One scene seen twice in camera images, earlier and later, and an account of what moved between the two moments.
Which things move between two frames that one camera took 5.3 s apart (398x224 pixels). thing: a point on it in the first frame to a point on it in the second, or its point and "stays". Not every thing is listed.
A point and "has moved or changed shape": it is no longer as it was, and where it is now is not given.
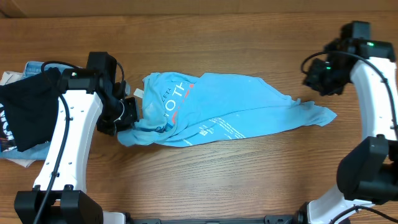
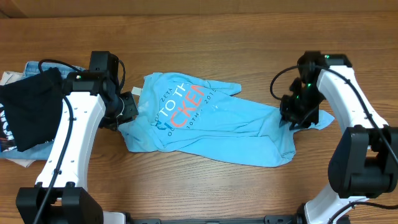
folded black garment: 31,108 stays
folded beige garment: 10,78 stays
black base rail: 293,218 stays
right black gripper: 313,81 to 289,116
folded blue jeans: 32,68 stays
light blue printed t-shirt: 178,110 has moved or changed shape
